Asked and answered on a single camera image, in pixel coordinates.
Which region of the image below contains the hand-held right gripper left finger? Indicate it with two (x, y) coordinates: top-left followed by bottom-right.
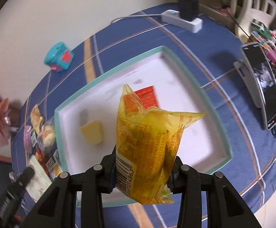
(21, 147), (117, 228)

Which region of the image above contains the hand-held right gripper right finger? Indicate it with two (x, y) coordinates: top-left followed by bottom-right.
(168, 155), (257, 228)

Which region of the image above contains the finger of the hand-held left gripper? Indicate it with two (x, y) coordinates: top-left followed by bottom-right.
(8, 167), (35, 190)

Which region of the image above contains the green white biscuit packet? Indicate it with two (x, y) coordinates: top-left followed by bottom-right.
(31, 129), (40, 148)

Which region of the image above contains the yellow snack bag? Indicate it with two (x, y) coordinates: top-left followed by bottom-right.
(115, 84), (206, 205)

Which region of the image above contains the round bun packet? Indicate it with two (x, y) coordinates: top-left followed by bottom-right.
(39, 117), (56, 148)

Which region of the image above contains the white box with teal rim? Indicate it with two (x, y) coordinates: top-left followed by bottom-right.
(54, 46), (233, 206)

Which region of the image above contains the dark printed snack packet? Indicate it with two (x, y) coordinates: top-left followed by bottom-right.
(35, 145), (62, 180)

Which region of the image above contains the pink snack packet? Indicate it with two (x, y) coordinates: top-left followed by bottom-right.
(24, 126), (32, 152)

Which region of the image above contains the pale yellow snack packet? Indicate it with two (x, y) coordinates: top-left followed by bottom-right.
(79, 121), (103, 146)

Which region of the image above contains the yellow cracker packet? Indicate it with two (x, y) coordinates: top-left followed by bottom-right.
(31, 104), (44, 133)

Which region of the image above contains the red snack packet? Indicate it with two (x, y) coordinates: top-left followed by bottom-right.
(134, 85), (161, 108)

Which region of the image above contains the white phone stand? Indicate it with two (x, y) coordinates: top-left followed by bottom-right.
(233, 60), (267, 108)

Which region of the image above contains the teal toy house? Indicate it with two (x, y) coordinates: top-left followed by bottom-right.
(44, 42), (75, 73)

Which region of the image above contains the black smartphone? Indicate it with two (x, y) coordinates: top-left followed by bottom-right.
(240, 41), (276, 131)

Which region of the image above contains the white power strip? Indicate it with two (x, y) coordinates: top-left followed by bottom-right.
(161, 9), (203, 33)

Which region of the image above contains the black power adapter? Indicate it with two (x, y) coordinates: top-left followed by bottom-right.
(178, 0), (199, 22)

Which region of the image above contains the white plastic chair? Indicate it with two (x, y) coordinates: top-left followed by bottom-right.
(220, 0), (276, 42)

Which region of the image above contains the grey power strip cable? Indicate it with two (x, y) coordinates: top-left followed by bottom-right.
(111, 14), (163, 24)

